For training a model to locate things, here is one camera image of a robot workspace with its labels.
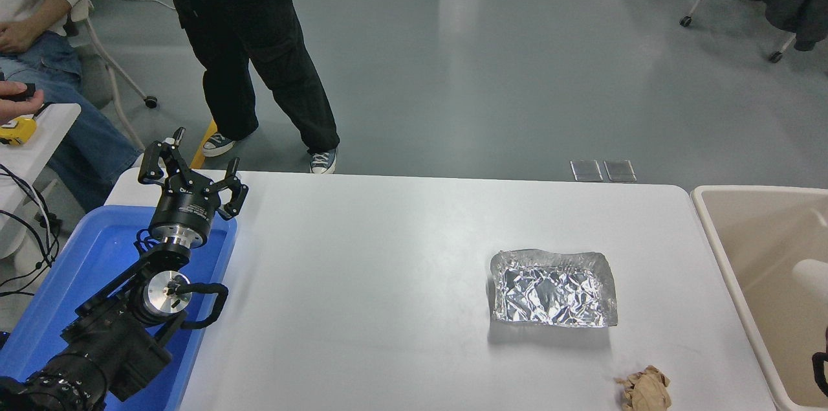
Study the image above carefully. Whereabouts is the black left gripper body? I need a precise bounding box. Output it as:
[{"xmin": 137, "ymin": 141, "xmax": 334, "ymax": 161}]
[{"xmin": 150, "ymin": 182, "xmax": 223, "ymax": 238}]

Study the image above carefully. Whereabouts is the small black object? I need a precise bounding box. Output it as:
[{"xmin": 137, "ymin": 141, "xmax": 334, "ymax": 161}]
[{"xmin": 0, "ymin": 83, "xmax": 37, "ymax": 102}]

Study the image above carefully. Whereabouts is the white paper cup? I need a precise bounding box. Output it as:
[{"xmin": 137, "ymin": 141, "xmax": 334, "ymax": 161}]
[{"xmin": 792, "ymin": 258, "xmax": 828, "ymax": 298}]

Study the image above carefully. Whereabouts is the crumpled tan paper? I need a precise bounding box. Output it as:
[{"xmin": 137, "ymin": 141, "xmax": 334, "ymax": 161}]
[{"xmin": 614, "ymin": 366, "xmax": 671, "ymax": 411}]

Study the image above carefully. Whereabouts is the person's right hand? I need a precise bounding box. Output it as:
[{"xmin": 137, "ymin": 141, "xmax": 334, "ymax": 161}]
[{"xmin": 0, "ymin": 80, "xmax": 45, "ymax": 123}]

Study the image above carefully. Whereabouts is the person's left hand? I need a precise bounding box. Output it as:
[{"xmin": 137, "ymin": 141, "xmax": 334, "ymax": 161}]
[{"xmin": 0, "ymin": 23, "xmax": 38, "ymax": 54}]

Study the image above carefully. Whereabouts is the blue plastic tray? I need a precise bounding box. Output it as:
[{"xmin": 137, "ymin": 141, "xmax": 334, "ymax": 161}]
[{"xmin": 0, "ymin": 205, "xmax": 239, "ymax": 411}]

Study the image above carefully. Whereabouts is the person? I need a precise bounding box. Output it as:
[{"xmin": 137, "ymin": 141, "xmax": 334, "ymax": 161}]
[
  {"xmin": 142, "ymin": 0, "xmax": 340, "ymax": 175},
  {"xmin": 0, "ymin": 0, "xmax": 143, "ymax": 212}
]

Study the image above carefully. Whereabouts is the white side table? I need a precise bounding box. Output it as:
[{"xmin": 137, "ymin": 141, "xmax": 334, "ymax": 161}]
[{"xmin": 0, "ymin": 103, "xmax": 82, "ymax": 256}]

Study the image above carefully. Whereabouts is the yellow tape measure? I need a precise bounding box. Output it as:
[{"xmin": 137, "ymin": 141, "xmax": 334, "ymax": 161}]
[{"xmin": 0, "ymin": 117, "xmax": 38, "ymax": 146}]

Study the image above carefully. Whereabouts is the crinkled silver foil tray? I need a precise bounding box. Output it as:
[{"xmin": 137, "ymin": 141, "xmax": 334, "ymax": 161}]
[{"xmin": 490, "ymin": 249, "xmax": 618, "ymax": 328}]

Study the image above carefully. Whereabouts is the clear floor plate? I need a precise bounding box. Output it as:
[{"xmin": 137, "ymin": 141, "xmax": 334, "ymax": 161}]
[
  {"xmin": 604, "ymin": 160, "xmax": 638, "ymax": 183},
  {"xmin": 571, "ymin": 160, "xmax": 604, "ymax": 183}
]

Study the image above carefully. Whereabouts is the large pale bin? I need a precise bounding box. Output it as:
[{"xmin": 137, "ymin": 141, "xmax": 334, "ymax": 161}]
[{"xmin": 691, "ymin": 186, "xmax": 828, "ymax": 411}]

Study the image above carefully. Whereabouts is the black cable bundle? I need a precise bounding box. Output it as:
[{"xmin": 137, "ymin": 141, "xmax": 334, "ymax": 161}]
[{"xmin": 0, "ymin": 164, "xmax": 63, "ymax": 298}]

